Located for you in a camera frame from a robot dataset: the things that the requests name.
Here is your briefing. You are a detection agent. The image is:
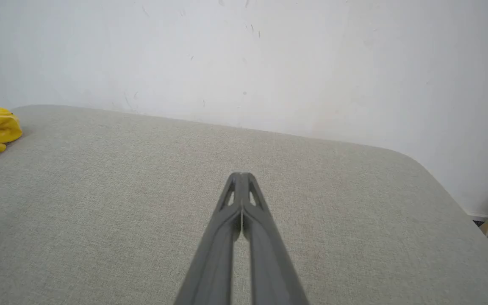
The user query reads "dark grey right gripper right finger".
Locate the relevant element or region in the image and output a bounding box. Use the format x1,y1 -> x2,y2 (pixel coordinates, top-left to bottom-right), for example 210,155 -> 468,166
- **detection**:
241,172 -> 310,305

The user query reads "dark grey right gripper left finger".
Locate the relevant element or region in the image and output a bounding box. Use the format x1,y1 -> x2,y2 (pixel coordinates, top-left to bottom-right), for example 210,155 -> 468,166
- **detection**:
174,172 -> 243,305

